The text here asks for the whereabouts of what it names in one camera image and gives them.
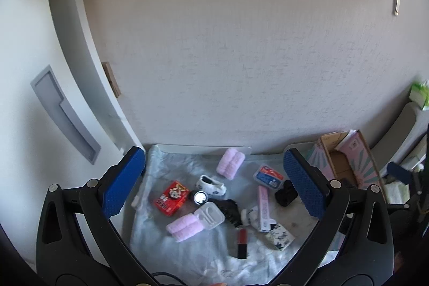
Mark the red milk carton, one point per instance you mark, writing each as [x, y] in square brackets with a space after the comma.
[171, 199]

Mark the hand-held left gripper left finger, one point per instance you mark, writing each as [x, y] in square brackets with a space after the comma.
[124, 185]

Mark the green tissue box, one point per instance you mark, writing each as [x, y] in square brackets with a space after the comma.
[420, 95]

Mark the white desktop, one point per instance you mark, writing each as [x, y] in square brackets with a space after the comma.
[301, 225]

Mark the white wardrobe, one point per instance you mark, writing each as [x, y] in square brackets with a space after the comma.
[26, 38]

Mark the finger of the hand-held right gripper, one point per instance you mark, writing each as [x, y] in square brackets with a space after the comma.
[398, 206]
[398, 172]

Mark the blue floral tissue pack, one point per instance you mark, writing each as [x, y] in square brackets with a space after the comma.
[280, 235]

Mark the white patterned sock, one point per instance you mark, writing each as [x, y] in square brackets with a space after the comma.
[209, 187]

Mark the clear plastic case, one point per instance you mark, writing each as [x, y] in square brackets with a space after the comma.
[209, 215]

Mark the blue and red packet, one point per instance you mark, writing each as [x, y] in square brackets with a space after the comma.
[268, 177]

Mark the black blocky object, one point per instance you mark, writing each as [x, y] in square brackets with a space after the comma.
[286, 194]

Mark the long pink box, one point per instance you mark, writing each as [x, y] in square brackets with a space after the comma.
[264, 205]

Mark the grey headboard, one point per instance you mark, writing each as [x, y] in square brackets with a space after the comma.
[402, 128]

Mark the black comb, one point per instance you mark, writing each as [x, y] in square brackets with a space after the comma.
[228, 207]

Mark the cardboard box with pink print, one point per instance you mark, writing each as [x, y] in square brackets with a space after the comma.
[342, 162]

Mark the red lipstick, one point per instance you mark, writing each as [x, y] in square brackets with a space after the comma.
[242, 244]

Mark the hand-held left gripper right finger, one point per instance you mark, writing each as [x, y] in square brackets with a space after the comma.
[305, 185]

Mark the light blue cloth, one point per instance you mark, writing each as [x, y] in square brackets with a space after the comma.
[187, 165]

